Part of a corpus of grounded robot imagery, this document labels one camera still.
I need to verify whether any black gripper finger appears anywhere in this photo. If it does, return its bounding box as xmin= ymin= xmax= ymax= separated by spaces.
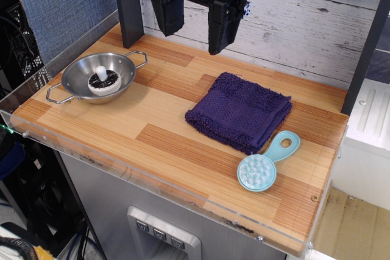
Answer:
xmin=151 ymin=0 xmax=184 ymax=37
xmin=208 ymin=1 xmax=240 ymax=55

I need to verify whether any white toy mushroom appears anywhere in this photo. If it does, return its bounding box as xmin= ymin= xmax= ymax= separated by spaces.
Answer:
xmin=87 ymin=66 xmax=122 ymax=96

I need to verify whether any purple folded cloth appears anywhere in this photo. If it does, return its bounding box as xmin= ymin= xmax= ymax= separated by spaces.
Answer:
xmin=185 ymin=72 xmax=293 ymax=155

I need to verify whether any clear acrylic table guard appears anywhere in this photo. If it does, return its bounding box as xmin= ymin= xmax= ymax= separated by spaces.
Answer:
xmin=0 ymin=55 xmax=342 ymax=258

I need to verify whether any light blue round brush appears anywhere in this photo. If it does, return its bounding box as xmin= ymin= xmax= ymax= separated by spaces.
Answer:
xmin=236 ymin=130 xmax=300 ymax=192

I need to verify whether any black plastic crate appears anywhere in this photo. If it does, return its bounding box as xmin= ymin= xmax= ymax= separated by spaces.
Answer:
xmin=1 ymin=0 xmax=43 ymax=89

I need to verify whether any silver dispenser button panel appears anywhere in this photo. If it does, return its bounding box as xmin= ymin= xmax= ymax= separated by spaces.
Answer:
xmin=127 ymin=206 xmax=203 ymax=259

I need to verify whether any dark left vertical post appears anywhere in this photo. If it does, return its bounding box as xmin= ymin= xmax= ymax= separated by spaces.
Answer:
xmin=116 ymin=0 xmax=144 ymax=48

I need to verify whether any dark vertical post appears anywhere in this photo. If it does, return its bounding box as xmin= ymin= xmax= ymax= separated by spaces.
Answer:
xmin=341 ymin=0 xmax=389 ymax=115
xmin=116 ymin=0 xmax=144 ymax=48

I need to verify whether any dark right vertical post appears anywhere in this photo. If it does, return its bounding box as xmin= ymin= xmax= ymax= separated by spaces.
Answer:
xmin=341 ymin=0 xmax=389 ymax=115

